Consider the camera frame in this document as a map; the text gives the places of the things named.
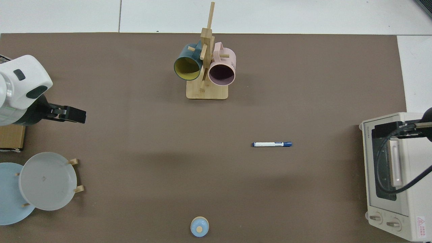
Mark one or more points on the blue and white marker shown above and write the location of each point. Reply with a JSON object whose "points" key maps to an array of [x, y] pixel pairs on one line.
{"points": [[270, 144]]}

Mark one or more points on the dark grey equipment corner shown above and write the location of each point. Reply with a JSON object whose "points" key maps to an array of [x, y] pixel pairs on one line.
{"points": [[426, 5]]}

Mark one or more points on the pale toaster oven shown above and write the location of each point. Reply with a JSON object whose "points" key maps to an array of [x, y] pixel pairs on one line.
{"points": [[415, 202]]}

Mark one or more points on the small blue round thing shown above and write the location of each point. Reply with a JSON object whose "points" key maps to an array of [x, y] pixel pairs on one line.
{"points": [[197, 224]]}

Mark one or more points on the wooden plate rack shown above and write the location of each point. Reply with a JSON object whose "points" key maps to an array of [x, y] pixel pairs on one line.
{"points": [[73, 161]]}

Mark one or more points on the dark teal mug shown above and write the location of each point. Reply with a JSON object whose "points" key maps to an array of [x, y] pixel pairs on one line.
{"points": [[187, 66]]}

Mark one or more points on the grey plate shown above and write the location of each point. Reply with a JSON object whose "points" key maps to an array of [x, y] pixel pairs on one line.
{"points": [[47, 182]]}

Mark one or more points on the brown table cloth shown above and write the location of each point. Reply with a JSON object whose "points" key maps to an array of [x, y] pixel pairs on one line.
{"points": [[135, 152]]}

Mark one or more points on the light blue plate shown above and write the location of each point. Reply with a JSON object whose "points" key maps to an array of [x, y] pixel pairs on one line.
{"points": [[10, 202]]}

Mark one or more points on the pink mug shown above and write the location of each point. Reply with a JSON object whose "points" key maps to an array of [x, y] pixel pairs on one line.
{"points": [[221, 72]]}

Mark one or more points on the wooden mug stand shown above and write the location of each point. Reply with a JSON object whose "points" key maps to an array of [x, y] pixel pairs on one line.
{"points": [[207, 92]]}

